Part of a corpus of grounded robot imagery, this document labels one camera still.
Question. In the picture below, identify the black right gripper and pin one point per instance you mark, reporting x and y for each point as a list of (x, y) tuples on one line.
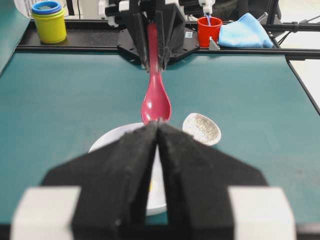
[(170, 23)]

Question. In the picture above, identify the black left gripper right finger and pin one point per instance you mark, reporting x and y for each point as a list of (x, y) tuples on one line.
[(211, 195)]

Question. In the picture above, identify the yellow green stacked cups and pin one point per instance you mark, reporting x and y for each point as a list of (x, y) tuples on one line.
[(49, 17)]

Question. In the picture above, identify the blue folded cloth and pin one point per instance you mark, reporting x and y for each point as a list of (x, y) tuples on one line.
[(246, 32)]

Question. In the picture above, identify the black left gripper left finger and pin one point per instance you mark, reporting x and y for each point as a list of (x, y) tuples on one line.
[(93, 196)]

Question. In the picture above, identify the white round bowl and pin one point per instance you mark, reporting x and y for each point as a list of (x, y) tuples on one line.
[(156, 203)]

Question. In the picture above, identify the small speckled spoon rest dish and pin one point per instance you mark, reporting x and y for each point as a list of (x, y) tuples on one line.
[(202, 129)]

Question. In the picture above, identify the pink plastic soup spoon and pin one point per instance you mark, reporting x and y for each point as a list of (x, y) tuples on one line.
[(156, 104)]

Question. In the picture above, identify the red plastic cup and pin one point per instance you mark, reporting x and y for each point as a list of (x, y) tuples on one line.
[(208, 29)]

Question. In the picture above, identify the black aluminium frame rail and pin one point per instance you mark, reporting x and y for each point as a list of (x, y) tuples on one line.
[(95, 36)]

